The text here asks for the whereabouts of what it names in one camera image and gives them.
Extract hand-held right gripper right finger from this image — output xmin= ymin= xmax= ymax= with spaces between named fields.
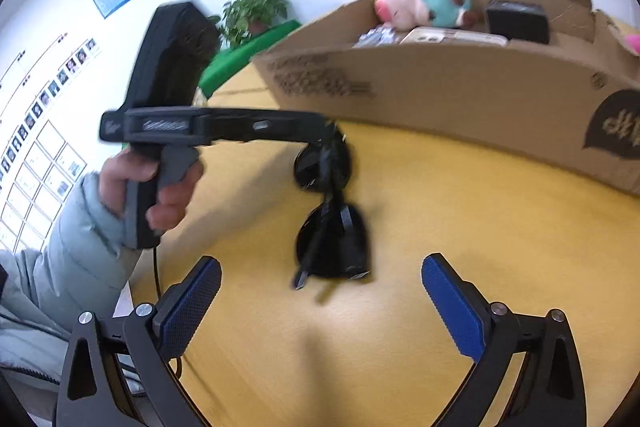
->
xmin=421 ymin=252 xmax=589 ymax=427

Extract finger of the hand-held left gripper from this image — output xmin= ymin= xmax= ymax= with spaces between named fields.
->
xmin=210 ymin=108 xmax=339 ymax=146

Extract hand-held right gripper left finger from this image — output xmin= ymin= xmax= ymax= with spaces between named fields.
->
xmin=52 ymin=255 xmax=223 ymax=427

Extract black sunglasses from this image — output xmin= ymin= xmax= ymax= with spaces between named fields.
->
xmin=291 ymin=122 xmax=374 ymax=294

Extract cardboard box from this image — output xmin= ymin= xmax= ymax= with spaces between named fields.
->
xmin=250 ymin=0 xmax=640 ymax=198

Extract pig plush toy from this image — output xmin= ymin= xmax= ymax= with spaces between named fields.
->
xmin=366 ymin=0 xmax=476 ymax=30

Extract person's left forearm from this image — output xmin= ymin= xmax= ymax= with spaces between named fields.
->
xmin=0 ymin=172 xmax=144 ymax=343

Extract yellow wooden desktop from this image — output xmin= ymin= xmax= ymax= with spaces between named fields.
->
xmin=114 ymin=72 xmax=640 ymax=427

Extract person's left hand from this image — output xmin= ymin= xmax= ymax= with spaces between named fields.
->
xmin=98 ymin=147 xmax=205 ymax=233

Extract potted green plant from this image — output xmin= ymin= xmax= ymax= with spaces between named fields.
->
xmin=209 ymin=0 xmax=291 ymax=50

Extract row of portrait photos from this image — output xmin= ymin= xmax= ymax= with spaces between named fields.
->
xmin=0 ymin=36 xmax=102 ymax=190

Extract grey packet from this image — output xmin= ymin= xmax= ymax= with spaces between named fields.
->
xmin=357 ymin=27 xmax=402 ymax=48

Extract beige smartphone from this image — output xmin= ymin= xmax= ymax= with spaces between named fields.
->
xmin=400 ymin=27 xmax=510 ymax=49

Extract small black box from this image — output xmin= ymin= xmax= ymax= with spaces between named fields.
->
xmin=483 ymin=0 xmax=551 ymax=46

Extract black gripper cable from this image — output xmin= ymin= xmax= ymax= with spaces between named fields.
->
xmin=151 ymin=241 xmax=185 ymax=380

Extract grid of white wall papers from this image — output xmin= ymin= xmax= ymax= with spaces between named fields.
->
xmin=0 ymin=119 xmax=89 ymax=254

